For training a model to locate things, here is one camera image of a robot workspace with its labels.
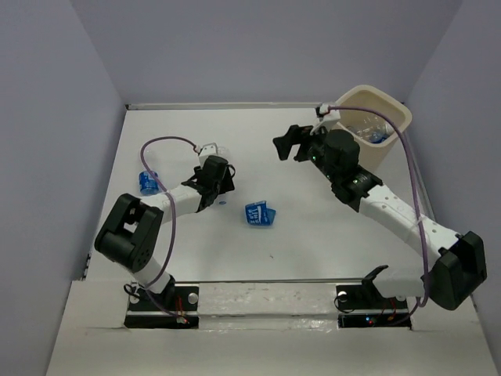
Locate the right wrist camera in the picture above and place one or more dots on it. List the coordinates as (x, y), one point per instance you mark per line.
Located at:
(326, 118)

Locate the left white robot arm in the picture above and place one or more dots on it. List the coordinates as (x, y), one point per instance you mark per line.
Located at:
(129, 234)

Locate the cream plastic bin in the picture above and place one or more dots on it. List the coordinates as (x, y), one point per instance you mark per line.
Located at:
(366, 99)

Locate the clear unlabelled bottle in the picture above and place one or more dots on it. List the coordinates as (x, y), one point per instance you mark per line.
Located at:
(372, 123)

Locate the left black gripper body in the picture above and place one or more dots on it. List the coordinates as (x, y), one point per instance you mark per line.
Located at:
(225, 185)

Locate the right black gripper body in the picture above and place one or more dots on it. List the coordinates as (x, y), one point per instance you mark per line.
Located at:
(315, 149)

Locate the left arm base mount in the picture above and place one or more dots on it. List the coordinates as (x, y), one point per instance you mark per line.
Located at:
(181, 312)

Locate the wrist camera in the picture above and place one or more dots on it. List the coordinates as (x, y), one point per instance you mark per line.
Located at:
(207, 150)
(326, 118)

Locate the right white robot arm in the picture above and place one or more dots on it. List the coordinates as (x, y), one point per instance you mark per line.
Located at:
(455, 263)

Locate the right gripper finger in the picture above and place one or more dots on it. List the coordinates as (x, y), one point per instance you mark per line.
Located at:
(283, 145)
(300, 131)

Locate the labelled bottle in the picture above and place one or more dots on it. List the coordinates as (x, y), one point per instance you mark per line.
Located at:
(377, 137)
(224, 152)
(147, 184)

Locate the loose blue bottle label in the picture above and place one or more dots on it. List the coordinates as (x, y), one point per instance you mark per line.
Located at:
(259, 214)

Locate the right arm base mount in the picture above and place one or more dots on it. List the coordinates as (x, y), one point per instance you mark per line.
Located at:
(362, 306)

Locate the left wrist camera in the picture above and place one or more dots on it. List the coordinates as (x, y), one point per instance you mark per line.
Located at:
(207, 150)

